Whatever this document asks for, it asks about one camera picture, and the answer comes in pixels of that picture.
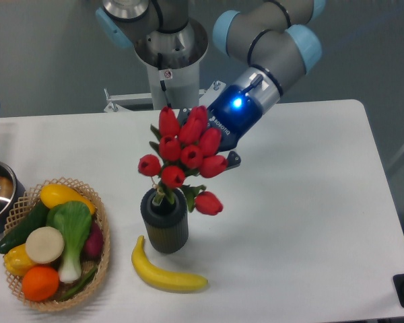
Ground beige round slice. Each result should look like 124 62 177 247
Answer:
26 226 65 264

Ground red tulip bouquet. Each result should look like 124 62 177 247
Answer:
137 106 228 215

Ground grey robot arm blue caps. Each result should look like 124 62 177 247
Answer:
96 1 325 168

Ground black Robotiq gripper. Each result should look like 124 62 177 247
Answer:
175 84 264 170

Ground green cucumber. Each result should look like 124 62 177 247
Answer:
0 201 49 254

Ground yellow banana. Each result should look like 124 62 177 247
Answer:
131 236 208 292

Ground orange fruit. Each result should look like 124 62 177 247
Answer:
22 265 59 301

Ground green bean pod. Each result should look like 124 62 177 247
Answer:
58 266 98 302

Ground green bok choy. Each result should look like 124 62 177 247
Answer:
46 201 92 283

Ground yellow squash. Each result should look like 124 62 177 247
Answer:
40 184 96 215

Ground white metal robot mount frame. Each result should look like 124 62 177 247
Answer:
103 80 227 112

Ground yellow bell pepper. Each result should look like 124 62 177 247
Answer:
3 244 37 277

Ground dark ribbed vase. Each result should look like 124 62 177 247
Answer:
140 188 189 254

